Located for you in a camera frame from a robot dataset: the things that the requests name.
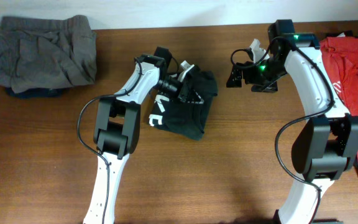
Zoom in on black logo t-shirt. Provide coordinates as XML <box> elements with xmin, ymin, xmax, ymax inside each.
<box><xmin>325</xmin><ymin>30</ymin><xmax>358</xmax><ymax>38</ymax></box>

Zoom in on folded grey shorts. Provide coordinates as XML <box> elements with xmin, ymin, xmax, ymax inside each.
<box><xmin>0</xmin><ymin>15</ymin><xmax>97</xmax><ymax>93</ymax></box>

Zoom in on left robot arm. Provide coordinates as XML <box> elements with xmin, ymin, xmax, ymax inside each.
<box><xmin>83</xmin><ymin>47</ymin><xmax>204</xmax><ymax>224</ymax></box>

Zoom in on folded dark navy garment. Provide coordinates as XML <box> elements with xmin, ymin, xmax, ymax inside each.
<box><xmin>4</xmin><ymin>88</ymin><xmax>66</xmax><ymax>99</ymax></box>

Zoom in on right black cable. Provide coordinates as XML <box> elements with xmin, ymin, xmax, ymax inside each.
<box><xmin>230</xmin><ymin>35</ymin><xmax>337</xmax><ymax>224</ymax></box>

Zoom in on left black cable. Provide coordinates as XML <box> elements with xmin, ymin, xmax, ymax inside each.
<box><xmin>76</xmin><ymin>55</ymin><xmax>181</xmax><ymax>224</ymax></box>

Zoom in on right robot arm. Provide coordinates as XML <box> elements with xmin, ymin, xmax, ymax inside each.
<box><xmin>226</xmin><ymin>19</ymin><xmax>358</xmax><ymax>224</ymax></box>

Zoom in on black Nike t-shirt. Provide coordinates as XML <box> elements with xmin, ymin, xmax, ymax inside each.
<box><xmin>149</xmin><ymin>71</ymin><xmax>218</xmax><ymax>141</ymax></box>

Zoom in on black cable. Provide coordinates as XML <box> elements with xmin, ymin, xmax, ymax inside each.
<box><xmin>230</xmin><ymin>35</ymin><xmax>337</xmax><ymax>224</ymax></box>
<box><xmin>76</xmin><ymin>55</ymin><xmax>181</xmax><ymax>224</ymax></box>

